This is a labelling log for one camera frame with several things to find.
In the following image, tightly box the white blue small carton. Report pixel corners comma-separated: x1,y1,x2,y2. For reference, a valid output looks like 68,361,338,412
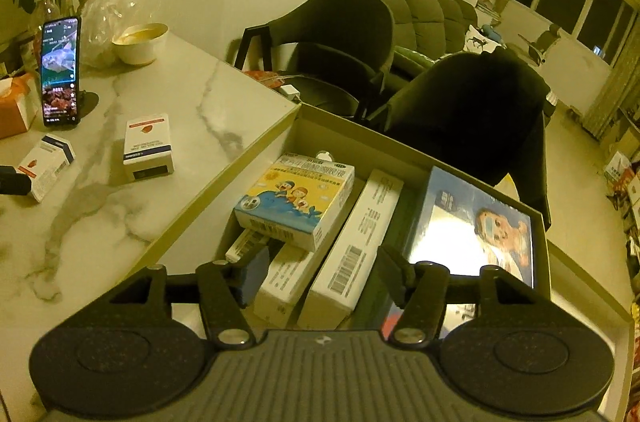
17,134,76,203

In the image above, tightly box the white strawberry medicine box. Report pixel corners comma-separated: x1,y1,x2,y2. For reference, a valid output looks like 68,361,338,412
122,113,174,182

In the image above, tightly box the large blue white box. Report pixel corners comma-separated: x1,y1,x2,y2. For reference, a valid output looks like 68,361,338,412
382,164,536,338

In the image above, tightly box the narrow barcode medicine box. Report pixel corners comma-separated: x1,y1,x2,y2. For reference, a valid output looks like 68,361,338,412
224,229,270,263

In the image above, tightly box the long white barcode box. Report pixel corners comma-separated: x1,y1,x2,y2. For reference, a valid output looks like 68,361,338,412
297,170,404,330

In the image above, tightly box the cartoon children medicine box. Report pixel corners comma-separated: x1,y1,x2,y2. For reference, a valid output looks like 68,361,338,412
233,153,355,252

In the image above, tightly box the white blue text medicine box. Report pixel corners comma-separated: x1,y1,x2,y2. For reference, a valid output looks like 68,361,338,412
254,245,319,328

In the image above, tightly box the white cardboard sorting box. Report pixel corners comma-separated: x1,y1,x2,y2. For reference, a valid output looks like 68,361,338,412
127,102,551,338

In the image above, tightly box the white box lid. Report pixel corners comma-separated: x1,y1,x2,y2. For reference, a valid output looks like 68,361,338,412
547,241,634,421

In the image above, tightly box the orange tissue box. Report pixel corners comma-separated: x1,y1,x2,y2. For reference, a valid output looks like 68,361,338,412
0,72,41,138

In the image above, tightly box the smartphone with lit screen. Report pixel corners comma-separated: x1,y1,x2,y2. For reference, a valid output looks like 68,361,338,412
40,16,80,127

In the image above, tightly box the plastic drink bottle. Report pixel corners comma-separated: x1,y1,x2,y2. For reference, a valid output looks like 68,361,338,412
30,0,61,55

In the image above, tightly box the white bowl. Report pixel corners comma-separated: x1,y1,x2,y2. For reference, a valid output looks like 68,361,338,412
112,23,169,66

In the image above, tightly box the clear plastic bag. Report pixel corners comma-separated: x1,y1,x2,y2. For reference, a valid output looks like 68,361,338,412
78,0,141,68

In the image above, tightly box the near dark armchair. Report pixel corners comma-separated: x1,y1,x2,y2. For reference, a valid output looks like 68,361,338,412
366,49,554,227

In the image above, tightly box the dark armchair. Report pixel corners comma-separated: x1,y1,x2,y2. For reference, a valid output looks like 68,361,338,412
234,0,395,122
366,49,554,227

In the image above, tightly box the olive window curtain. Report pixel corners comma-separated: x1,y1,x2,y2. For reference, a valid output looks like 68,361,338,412
582,23,639,139

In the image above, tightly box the green quilted sofa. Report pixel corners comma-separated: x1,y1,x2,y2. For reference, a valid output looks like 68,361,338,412
382,0,477,81

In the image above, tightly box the window with dark panes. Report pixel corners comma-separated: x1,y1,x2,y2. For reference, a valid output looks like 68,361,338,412
515,0,636,64

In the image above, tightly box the far dark armchair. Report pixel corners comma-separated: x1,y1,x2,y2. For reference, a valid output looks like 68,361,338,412
234,0,395,122

